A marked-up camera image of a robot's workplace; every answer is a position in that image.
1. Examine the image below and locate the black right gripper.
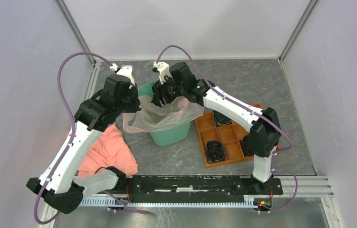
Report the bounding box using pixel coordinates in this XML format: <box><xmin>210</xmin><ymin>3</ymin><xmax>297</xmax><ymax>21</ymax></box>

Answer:
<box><xmin>151</xmin><ymin>72</ymin><xmax>186</xmax><ymax>107</ymax></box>

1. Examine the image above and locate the translucent pink trash bag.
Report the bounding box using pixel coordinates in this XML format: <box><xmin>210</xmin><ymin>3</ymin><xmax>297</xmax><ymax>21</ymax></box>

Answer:
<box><xmin>123</xmin><ymin>95</ymin><xmax>204</xmax><ymax>133</ymax></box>

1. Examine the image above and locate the green plastic trash bin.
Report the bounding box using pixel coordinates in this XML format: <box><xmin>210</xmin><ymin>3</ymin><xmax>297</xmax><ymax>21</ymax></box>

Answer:
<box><xmin>138</xmin><ymin>80</ymin><xmax>190</xmax><ymax>146</ymax></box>

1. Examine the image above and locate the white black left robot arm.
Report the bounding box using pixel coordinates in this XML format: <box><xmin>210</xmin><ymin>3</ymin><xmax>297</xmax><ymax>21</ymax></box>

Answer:
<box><xmin>26</xmin><ymin>73</ymin><xmax>140</xmax><ymax>214</ymax></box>

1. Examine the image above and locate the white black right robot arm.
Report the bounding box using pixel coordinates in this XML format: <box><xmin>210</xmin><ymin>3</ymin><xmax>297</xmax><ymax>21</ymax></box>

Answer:
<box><xmin>152</xmin><ymin>61</ymin><xmax>281</xmax><ymax>194</ymax></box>

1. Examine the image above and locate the dark rolled trash bag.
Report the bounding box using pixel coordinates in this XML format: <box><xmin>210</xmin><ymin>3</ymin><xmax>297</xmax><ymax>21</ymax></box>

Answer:
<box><xmin>212</xmin><ymin>110</ymin><xmax>232</xmax><ymax>126</ymax></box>

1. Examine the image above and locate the black rolled trash bag front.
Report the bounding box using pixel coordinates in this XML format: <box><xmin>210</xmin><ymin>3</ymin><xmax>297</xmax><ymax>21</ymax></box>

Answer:
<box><xmin>205</xmin><ymin>140</ymin><xmax>227</xmax><ymax>164</ymax></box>

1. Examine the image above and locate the black rolled trash bag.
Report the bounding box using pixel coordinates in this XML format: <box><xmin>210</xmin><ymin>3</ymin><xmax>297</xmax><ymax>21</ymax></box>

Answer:
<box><xmin>205</xmin><ymin>140</ymin><xmax>227</xmax><ymax>164</ymax></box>
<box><xmin>241</xmin><ymin>135</ymin><xmax>254</xmax><ymax>157</ymax></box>

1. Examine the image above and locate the black rolled trash bag right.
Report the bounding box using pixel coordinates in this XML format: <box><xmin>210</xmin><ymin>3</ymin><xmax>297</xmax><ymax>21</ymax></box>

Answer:
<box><xmin>241</xmin><ymin>135</ymin><xmax>254</xmax><ymax>157</ymax></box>

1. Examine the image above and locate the salmon pink cloth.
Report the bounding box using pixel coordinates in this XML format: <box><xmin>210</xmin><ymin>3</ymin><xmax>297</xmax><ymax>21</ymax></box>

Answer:
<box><xmin>77</xmin><ymin>124</ymin><xmax>139</xmax><ymax>178</ymax></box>

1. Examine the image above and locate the orange compartment tray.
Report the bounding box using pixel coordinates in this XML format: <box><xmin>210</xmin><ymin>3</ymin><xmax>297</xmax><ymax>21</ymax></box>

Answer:
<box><xmin>195</xmin><ymin>112</ymin><xmax>280</xmax><ymax>168</ymax></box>

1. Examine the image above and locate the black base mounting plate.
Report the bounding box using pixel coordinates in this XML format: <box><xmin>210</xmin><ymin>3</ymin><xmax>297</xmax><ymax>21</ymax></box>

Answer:
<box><xmin>111</xmin><ymin>175</ymin><xmax>283</xmax><ymax>203</ymax></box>

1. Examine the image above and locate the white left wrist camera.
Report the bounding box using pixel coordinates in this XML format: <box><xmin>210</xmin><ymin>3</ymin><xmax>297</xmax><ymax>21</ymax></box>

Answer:
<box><xmin>109</xmin><ymin>63</ymin><xmax>136</xmax><ymax>86</ymax></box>

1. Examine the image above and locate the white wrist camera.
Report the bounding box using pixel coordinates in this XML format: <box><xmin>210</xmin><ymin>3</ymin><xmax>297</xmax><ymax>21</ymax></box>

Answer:
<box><xmin>109</xmin><ymin>63</ymin><xmax>136</xmax><ymax>86</ymax></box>
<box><xmin>152</xmin><ymin>61</ymin><xmax>173</xmax><ymax>85</ymax></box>

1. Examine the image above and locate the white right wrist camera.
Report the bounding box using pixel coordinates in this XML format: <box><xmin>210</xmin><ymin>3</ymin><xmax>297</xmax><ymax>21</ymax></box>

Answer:
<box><xmin>152</xmin><ymin>61</ymin><xmax>173</xmax><ymax>85</ymax></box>

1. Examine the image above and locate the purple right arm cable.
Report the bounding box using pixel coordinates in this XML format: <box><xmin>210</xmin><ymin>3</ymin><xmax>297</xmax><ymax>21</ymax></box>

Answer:
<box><xmin>156</xmin><ymin>45</ymin><xmax>299</xmax><ymax>214</ymax></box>

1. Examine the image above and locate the white slotted cable duct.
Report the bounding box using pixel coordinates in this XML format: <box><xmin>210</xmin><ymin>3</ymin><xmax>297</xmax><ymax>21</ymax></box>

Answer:
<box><xmin>80</xmin><ymin>196</ymin><xmax>257</xmax><ymax>209</ymax></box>

